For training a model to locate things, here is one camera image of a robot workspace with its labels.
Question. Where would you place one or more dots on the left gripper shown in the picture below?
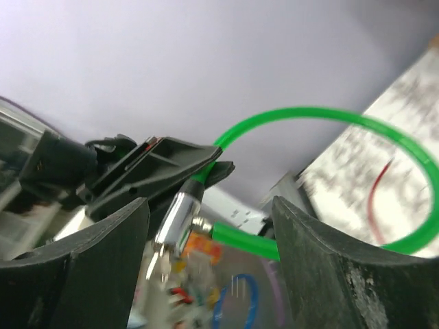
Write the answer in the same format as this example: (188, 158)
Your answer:
(155, 169)

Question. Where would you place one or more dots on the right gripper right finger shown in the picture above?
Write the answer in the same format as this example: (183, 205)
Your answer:
(336, 281)

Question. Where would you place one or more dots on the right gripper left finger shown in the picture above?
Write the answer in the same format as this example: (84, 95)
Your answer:
(85, 280)

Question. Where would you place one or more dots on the green cable lock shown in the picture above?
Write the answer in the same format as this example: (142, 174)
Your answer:
(176, 226)

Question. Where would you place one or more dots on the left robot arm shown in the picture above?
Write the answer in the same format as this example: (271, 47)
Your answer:
(46, 176)

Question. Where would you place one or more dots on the orange drink bottle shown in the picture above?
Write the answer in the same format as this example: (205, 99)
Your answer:
(201, 244)

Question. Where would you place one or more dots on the red handled tool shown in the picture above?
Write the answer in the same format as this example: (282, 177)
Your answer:
(182, 297)

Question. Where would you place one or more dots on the blue cable lock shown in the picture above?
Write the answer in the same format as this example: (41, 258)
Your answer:
(240, 292)

